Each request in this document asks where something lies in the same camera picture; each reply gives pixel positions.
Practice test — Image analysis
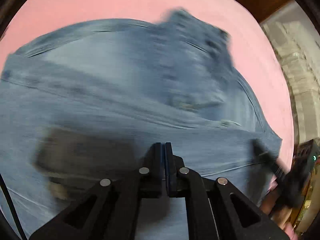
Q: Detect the cream lace-covered furniture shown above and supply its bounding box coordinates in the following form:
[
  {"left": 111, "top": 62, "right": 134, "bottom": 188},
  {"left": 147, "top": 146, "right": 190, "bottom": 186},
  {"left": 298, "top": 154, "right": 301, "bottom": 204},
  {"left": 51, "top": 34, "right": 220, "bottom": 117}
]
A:
[{"left": 260, "top": 0, "right": 320, "bottom": 145}]

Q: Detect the person's right forearm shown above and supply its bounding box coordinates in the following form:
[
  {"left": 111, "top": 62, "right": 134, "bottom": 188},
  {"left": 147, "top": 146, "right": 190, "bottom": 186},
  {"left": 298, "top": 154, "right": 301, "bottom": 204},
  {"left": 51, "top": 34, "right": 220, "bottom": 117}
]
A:
[{"left": 259, "top": 180, "right": 299, "bottom": 234}]

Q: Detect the black cable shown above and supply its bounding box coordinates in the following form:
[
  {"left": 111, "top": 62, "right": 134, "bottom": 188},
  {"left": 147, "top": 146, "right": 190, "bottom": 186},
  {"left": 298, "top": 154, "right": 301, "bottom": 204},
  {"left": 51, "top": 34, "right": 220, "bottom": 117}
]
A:
[{"left": 0, "top": 174, "right": 27, "bottom": 240}]

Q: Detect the blue denim jacket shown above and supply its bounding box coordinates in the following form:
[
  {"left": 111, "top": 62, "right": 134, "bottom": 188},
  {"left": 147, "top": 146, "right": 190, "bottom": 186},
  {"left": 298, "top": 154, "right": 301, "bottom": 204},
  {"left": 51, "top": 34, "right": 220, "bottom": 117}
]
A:
[{"left": 0, "top": 9, "right": 283, "bottom": 240}]

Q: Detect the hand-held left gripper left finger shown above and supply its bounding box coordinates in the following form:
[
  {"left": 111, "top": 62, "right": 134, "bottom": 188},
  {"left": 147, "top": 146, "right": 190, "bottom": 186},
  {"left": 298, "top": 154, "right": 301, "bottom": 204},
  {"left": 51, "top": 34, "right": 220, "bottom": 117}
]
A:
[{"left": 29, "top": 142, "right": 165, "bottom": 240}]

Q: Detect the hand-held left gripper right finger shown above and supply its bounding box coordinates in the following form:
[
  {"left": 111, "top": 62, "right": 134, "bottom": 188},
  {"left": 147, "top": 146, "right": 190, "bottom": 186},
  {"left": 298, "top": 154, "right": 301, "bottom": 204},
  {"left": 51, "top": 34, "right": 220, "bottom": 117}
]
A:
[{"left": 165, "top": 142, "right": 290, "bottom": 240}]

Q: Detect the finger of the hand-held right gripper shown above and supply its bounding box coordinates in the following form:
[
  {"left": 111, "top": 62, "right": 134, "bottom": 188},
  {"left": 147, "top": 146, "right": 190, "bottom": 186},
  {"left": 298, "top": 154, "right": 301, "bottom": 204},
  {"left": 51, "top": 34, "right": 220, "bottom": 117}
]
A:
[{"left": 252, "top": 138, "right": 284, "bottom": 179}]

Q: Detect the wooden drawer cabinet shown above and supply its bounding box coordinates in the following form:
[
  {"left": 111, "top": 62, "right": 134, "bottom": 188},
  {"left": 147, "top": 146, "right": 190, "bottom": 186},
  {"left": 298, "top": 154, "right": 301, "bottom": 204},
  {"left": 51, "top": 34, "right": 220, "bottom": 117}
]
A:
[{"left": 291, "top": 139, "right": 320, "bottom": 233}]

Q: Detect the pink bed sheet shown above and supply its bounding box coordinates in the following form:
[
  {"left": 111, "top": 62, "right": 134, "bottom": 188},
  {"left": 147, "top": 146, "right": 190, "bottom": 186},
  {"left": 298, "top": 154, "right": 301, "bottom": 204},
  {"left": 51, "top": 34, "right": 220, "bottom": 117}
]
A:
[{"left": 0, "top": 0, "right": 295, "bottom": 188}]

